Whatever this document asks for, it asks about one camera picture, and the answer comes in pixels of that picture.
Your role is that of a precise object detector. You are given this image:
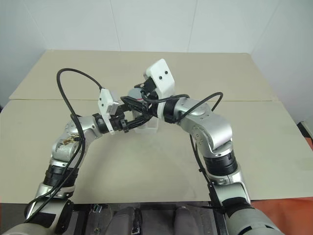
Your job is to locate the dark box with red edge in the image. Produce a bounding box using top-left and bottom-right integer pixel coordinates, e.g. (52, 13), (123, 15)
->
(296, 120), (313, 150)

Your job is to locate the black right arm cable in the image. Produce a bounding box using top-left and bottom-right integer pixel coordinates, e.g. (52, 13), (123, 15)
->
(140, 91), (224, 216)

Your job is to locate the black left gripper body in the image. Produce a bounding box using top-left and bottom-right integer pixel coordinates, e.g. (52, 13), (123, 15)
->
(109, 111), (130, 134)

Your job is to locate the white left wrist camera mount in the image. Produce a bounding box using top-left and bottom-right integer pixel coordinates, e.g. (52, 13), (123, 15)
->
(97, 89), (121, 136)

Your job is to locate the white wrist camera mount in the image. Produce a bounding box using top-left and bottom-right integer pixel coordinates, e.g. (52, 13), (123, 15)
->
(145, 58), (176, 121)
(97, 89), (121, 136)

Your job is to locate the orange red cloth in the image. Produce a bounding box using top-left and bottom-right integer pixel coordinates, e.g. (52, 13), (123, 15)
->
(249, 192), (313, 235)

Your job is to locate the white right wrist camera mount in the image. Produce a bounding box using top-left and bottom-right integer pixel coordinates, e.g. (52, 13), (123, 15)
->
(145, 58), (176, 121)

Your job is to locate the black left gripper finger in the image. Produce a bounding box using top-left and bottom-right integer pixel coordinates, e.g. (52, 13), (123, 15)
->
(126, 114), (155, 129)

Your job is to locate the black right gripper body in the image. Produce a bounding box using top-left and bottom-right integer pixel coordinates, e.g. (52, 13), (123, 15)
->
(140, 76), (157, 99)

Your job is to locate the white plastic box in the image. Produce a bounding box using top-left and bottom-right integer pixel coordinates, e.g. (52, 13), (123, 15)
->
(133, 109), (158, 135)

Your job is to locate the clear plastic jar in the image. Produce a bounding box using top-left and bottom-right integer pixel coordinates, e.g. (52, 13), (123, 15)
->
(127, 96), (148, 123)

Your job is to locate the grey jar lid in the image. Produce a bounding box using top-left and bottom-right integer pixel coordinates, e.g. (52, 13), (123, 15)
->
(128, 88), (143, 101)

